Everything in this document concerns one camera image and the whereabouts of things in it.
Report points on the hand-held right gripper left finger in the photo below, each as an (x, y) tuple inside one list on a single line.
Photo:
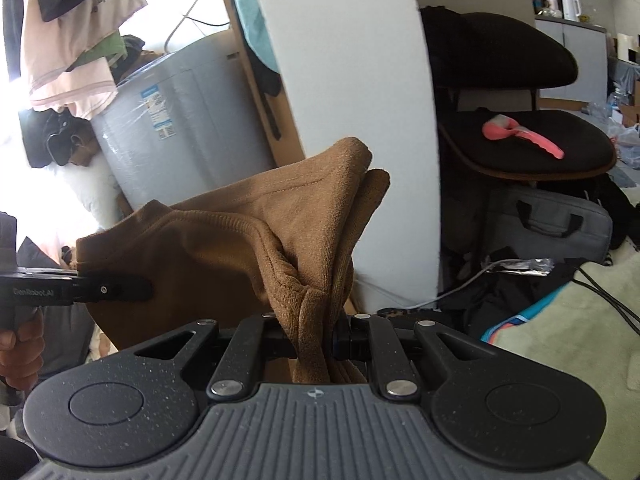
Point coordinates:
[(277, 347)]

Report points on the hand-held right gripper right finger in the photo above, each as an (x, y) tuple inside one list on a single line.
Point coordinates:
[(345, 345)]

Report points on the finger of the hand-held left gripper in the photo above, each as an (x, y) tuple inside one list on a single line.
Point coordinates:
[(115, 290)]

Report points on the brown printed t-shirt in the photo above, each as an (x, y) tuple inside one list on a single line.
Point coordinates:
[(200, 260)]

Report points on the black clothes pile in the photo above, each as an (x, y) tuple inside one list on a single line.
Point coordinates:
[(500, 300)]

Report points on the person's left hand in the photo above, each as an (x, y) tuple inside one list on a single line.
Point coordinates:
[(25, 355)]

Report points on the white pillow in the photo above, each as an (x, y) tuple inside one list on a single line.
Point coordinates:
[(95, 195)]

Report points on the dark cloth bundle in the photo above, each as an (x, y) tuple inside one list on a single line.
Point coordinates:
[(55, 135)]

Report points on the grey plastic-wrapped appliance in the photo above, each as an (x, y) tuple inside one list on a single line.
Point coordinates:
[(190, 125)]

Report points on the silver foil packet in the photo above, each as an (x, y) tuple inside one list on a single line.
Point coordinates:
[(530, 266)]

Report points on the brown board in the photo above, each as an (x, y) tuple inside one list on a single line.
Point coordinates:
[(292, 145)]

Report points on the pale pink hanging garment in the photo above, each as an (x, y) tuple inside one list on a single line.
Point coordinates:
[(65, 80)]

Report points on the grey laptop bag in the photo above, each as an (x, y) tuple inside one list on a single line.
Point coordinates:
[(550, 240)]

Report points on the pale green fleece blanket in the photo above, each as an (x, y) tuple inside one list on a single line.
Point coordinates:
[(575, 360)]

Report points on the olive hanging garment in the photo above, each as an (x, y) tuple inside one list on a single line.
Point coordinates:
[(105, 47)]

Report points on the pink plastic tool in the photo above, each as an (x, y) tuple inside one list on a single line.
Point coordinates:
[(520, 135)]

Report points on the beige hanging garment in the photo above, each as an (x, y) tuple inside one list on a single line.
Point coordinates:
[(120, 2)]

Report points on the teal hanging cloth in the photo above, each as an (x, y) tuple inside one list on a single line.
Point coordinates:
[(250, 25)]

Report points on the black office chair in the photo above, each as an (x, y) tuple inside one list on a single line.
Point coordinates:
[(500, 50)]

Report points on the white cabinet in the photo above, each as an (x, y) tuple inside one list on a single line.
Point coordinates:
[(575, 60)]

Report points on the white kettle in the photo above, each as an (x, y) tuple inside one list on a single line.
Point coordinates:
[(571, 7)]

